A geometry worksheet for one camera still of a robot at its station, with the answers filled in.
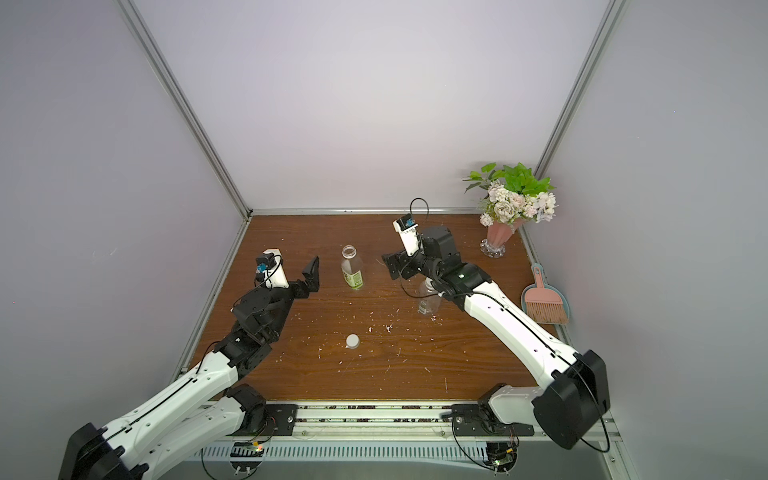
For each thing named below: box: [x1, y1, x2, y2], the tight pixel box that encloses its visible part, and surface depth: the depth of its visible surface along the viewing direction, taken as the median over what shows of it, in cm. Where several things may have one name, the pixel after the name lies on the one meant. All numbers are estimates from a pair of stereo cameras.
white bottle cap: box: [345, 333, 360, 350], surface depth 87 cm
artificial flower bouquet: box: [463, 162, 558, 227], surface depth 87 cm
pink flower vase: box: [480, 218, 523, 259], surface depth 102 cm
